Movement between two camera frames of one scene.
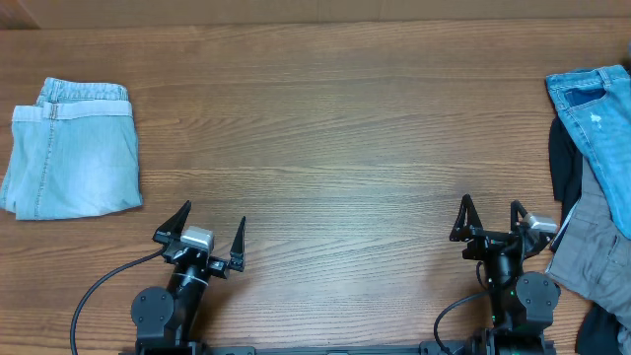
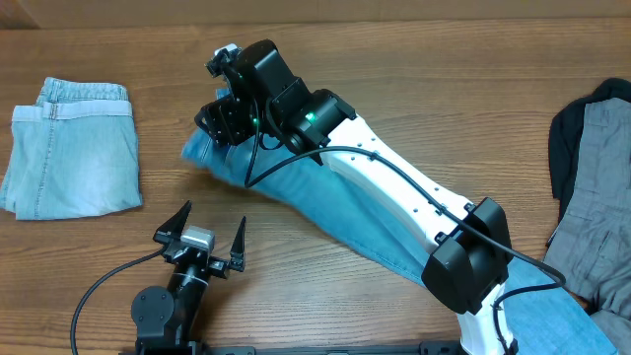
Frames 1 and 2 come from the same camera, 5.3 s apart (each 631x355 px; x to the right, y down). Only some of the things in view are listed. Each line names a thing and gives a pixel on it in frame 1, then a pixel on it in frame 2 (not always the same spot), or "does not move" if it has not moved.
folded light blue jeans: x=74 y=153 does not move
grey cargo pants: x=593 y=258 does not move
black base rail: x=430 y=348 does not move
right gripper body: x=493 y=238 → x=220 y=120
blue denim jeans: x=595 y=103 → x=542 y=314
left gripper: x=219 y=267 does not move
